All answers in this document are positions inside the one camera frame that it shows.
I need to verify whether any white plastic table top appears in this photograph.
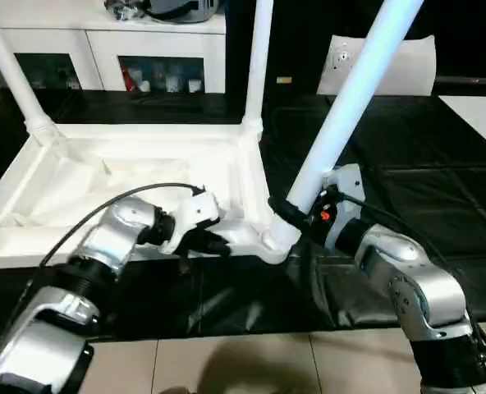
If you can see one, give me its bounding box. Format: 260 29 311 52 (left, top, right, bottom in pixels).
0 121 304 274

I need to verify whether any white plastic table leg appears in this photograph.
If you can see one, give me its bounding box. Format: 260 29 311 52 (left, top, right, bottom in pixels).
267 0 427 247
0 0 62 143
242 0 275 136

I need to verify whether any black work mat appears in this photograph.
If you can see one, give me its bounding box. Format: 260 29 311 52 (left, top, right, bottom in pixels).
0 88 486 341

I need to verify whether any dark cabinet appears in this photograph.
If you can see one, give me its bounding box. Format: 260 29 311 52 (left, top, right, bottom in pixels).
224 0 334 112

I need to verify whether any red item behind glass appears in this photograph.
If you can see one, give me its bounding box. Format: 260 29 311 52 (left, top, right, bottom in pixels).
120 61 133 91

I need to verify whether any white board with round fitting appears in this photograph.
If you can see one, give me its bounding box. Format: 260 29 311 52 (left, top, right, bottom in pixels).
316 34 437 98

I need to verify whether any white flat panel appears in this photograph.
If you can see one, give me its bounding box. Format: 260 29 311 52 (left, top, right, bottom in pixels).
438 94 486 159

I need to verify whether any dark grey bar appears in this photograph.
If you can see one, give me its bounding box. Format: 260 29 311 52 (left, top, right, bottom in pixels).
435 76 486 87

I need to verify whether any white glass-door cabinet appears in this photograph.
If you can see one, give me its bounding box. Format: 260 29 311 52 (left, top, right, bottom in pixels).
0 0 227 95

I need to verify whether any grey round object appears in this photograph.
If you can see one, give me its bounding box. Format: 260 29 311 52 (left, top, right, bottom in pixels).
144 0 226 24

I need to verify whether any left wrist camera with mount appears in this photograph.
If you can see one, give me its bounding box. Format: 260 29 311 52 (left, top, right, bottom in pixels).
160 190 222 255

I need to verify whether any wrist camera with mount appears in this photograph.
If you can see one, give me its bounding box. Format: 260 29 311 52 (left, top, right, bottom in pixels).
160 190 222 255
323 163 367 251

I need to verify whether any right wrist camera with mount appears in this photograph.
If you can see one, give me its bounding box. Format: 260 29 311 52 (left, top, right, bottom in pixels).
323 163 367 251

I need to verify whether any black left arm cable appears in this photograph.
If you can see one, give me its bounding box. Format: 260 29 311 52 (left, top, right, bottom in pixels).
0 182 207 341

